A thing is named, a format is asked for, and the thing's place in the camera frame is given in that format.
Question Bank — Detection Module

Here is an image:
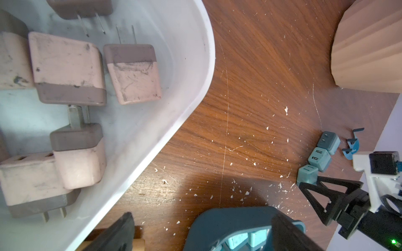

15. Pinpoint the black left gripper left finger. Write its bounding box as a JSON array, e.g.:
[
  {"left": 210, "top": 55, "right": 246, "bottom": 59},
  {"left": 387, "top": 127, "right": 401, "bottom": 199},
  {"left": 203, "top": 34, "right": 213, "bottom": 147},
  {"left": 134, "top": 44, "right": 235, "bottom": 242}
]
[{"left": 83, "top": 212, "right": 135, "bottom": 251}]

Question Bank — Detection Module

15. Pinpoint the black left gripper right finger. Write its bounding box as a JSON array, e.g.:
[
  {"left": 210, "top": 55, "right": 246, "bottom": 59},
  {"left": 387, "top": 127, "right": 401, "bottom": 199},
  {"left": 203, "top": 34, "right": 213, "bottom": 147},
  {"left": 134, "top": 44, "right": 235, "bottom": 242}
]
[{"left": 272, "top": 214, "right": 323, "bottom": 251}]

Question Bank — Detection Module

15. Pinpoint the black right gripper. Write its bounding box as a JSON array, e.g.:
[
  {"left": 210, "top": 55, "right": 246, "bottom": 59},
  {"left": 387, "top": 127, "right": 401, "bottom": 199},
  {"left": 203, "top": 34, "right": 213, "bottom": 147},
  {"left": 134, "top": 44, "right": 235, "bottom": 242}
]
[{"left": 298, "top": 176, "right": 371, "bottom": 239}]

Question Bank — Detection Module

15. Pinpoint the dark teal storage box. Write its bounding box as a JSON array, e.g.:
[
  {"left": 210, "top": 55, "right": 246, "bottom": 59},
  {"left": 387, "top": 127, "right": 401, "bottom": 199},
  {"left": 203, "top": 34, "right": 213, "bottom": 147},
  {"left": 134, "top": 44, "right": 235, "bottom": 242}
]
[{"left": 183, "top": 206, "right": 306, "bottom": 251}]

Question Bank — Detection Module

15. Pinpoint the pink plug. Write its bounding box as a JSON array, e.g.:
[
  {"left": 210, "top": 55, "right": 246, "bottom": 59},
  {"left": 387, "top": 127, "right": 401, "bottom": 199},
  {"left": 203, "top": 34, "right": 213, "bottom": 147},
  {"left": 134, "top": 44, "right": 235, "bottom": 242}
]
[
  {"left": 47, "top": 0, "right": 113, "bottom": 37},
  {"left": 1, "top": 10, "right": 35, "bottom": 91},
  {"left": 28, "top": 32, "right": 107, "bottom": 106},
  {"left": 50, "top": 105, "right": 107, "bottom": 189},
  {"left": 1, "top": 152, "right": 81, "bottom": 222},
  {"left": 103, "top": 28, "right": 162, "bottom": 105}
]

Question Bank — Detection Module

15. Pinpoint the teal plug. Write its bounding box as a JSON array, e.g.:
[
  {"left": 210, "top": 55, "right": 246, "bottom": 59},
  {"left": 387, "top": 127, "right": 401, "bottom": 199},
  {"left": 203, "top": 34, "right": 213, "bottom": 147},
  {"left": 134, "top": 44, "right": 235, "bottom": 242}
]
[
  {"left": 317, "top": 131, "right": 340, "bottom": 155},
  {"left": 308, "top": 147, "right": 332, "bottom": 173},
  {"left": 296, "top": 165, "right": 319, "bottom": 186},
  {"left": 248, "top": 229, "right": 270, "bottom": 251},
  {"left": 224, "top": 233, "right": 249, "bottom": 251}
]

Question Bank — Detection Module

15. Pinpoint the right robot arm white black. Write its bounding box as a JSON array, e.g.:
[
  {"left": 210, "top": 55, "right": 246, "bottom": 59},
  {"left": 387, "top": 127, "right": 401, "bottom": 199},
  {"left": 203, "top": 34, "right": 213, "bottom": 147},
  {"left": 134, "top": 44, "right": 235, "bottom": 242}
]
[{"left": 298, "top": 151, "right": 402, "bottom": 251}]

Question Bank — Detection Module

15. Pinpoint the white storage box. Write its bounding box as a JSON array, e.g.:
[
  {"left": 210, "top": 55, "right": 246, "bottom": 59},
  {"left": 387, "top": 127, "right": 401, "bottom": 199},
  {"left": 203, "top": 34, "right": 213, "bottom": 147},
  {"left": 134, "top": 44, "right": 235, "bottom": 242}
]
[{"left": 0, "top": 0, "right": 216, "bottom": 251}]

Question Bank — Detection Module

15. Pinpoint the peach ribbed flower pot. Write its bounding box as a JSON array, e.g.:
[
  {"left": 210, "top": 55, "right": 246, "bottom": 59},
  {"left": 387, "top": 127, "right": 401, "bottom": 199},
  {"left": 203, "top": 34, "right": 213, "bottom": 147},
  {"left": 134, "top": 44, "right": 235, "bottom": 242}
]
[{"left": 331, "top": 1, "right": 402, "bottom": 94}]

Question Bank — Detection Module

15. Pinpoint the green garden fork wooden handle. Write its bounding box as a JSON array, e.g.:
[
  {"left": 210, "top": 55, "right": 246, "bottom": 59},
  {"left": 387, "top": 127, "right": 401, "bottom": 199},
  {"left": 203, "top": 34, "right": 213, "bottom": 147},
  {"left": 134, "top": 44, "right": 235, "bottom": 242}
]
[{"left": 76, "top": 226, "right": 146, "bottom": 251}]

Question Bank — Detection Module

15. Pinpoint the blue garden rake wooden handle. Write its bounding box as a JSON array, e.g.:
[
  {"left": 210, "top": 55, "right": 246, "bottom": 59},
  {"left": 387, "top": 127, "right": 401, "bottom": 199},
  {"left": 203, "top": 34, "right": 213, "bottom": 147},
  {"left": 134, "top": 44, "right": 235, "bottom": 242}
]
[{"left": 342, "top": 128, "right": 365, "bottom": 160}]

